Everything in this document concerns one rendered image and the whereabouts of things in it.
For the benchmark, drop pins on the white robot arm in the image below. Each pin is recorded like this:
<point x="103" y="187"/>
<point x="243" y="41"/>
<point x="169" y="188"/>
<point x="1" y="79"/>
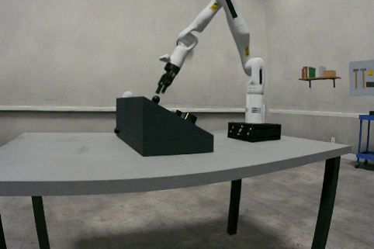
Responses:
<point x="253" y="67"/>

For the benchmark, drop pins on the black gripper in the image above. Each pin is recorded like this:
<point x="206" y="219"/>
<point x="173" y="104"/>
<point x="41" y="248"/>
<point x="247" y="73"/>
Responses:
<point x="172" y="71"/>

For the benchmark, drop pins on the dark grey console panel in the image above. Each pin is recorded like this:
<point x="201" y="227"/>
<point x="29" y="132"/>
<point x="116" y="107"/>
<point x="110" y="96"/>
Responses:
<point x="152" y="130"/>

